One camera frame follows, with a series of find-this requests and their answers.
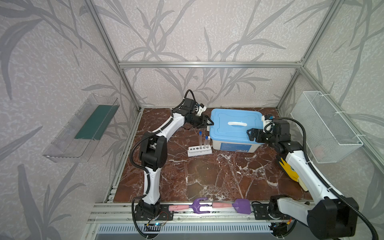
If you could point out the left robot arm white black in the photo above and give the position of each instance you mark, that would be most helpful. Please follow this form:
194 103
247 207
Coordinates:
151 152

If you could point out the yellow black work glove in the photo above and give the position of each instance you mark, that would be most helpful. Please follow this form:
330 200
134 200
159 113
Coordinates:
291 173

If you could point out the green mat in shelf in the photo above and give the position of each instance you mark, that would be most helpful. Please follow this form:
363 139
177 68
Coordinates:
97 123

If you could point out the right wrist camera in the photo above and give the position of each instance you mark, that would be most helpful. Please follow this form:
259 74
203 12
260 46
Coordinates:
267 123

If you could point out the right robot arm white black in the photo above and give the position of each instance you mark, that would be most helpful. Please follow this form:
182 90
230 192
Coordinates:
333 216

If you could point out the white plastic storage bin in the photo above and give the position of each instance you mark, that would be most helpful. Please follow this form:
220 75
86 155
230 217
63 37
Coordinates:
236 147

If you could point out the white wire mesh basket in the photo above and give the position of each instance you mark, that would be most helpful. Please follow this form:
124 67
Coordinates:
325 126

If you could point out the white test tube rack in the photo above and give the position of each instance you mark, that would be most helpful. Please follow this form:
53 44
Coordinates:
197 151

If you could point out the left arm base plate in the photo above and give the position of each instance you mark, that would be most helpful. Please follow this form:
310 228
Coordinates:
163 214

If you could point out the clear acrylic wall shelf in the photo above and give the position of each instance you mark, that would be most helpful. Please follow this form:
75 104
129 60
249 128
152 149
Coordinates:
65 148

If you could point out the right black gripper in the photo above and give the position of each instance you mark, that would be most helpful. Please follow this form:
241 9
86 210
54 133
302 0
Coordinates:
259 134

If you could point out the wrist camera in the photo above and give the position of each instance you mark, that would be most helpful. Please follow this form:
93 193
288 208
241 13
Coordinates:
200 108
267 123

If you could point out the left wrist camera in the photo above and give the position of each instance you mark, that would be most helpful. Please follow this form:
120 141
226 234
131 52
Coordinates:
200 108

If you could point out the purple garden fork pink handle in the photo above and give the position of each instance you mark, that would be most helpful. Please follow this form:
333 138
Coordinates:
195 206

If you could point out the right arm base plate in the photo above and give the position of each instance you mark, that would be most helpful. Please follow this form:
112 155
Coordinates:
264 211

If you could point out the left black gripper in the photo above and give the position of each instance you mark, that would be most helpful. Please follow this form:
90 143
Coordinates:
199 120

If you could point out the purple garden spade pink handle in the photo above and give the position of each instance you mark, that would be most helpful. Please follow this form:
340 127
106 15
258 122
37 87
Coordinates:
242 206

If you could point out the blue plastic bin lid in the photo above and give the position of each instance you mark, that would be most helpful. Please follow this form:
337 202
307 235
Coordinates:
232 125

